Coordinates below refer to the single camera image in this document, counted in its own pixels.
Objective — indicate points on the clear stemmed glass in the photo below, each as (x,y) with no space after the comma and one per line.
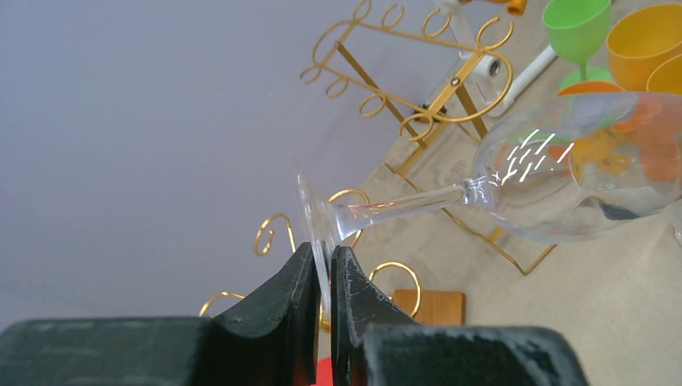
(570,168)

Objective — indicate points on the yellow goblet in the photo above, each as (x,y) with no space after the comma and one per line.
(667,77)
(640,42)

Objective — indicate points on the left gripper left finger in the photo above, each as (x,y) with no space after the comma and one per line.
(267,338)

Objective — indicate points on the green plastic cup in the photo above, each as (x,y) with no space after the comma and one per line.
(577,30)

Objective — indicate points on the red plastic goblet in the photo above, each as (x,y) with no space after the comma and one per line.
(324,372)

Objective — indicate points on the gold tall wire rack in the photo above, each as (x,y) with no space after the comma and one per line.
(452,105)

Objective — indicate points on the orange plastic goblet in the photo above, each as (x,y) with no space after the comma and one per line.
(592,86)

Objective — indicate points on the yellow goblet front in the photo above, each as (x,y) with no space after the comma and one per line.
(667,77)

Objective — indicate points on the orange faucet tap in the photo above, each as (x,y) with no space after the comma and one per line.
(513,7)

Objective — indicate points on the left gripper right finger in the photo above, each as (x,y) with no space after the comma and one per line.
(375,343)

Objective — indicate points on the yellow goblet rear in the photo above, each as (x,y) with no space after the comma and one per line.
(640,42)

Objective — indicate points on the small clear tumbler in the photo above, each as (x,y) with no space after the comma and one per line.
(676,220)

